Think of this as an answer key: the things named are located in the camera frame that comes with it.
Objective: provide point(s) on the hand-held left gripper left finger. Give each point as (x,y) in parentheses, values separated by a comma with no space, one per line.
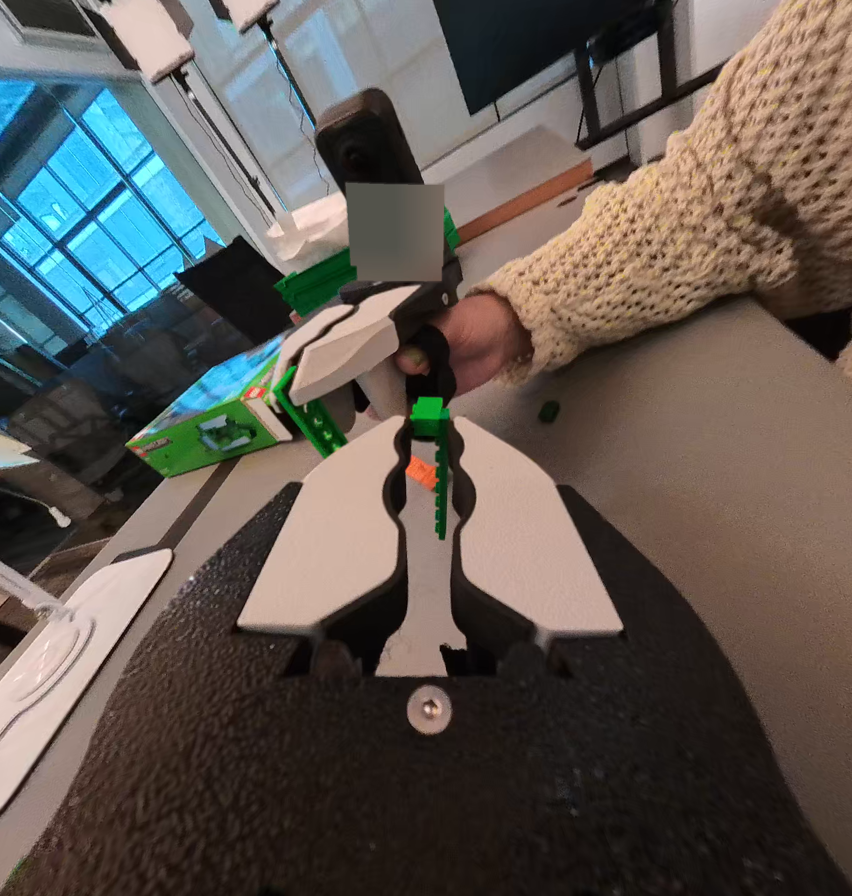
(328,553)

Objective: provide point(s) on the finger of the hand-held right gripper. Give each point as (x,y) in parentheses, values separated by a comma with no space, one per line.
(349,350)
(314,336)

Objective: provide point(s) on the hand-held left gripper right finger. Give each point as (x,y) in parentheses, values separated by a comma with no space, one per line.
(531,553)

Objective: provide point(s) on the long green lego plate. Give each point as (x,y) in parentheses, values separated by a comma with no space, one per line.
(317,420)

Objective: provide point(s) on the person's right forearm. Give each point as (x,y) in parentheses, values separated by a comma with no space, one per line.
(692,224)

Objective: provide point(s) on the orange lego brick separator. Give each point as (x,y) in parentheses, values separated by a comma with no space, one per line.
(422,472)

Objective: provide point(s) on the green lego box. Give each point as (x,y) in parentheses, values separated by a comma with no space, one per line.
(209,420)

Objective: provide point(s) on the dark green lego piece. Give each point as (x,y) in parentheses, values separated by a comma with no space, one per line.
(549,411)

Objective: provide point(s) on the person's right hand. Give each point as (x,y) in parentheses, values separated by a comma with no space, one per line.
(482,343)

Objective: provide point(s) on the green plastic bins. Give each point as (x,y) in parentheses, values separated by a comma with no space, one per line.
(314,287)

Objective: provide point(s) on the white paper bags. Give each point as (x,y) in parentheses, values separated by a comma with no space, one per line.
(307,224)

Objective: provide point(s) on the studio light on stand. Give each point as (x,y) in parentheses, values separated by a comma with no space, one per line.
(279,56)
(180,70)

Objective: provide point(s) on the large paned window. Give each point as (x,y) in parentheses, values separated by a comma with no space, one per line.
(89,210)

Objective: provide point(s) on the black television stand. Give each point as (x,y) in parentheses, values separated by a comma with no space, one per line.
(629,84)

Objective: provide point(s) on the white book stand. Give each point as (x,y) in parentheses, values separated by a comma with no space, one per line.
(47,665)

